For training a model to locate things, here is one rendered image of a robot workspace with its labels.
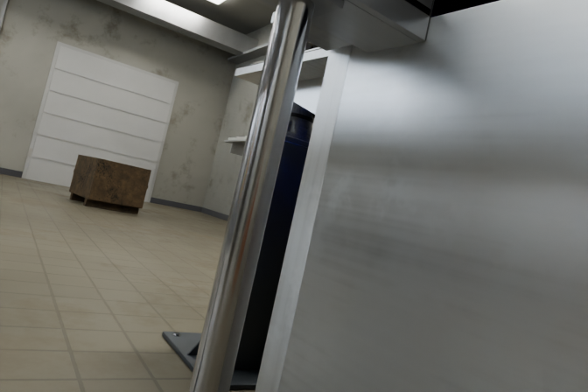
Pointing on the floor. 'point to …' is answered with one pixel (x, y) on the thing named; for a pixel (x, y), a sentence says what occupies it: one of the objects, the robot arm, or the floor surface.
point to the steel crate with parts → (108, 185)
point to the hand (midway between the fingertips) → (311, 49)
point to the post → (303, 220)
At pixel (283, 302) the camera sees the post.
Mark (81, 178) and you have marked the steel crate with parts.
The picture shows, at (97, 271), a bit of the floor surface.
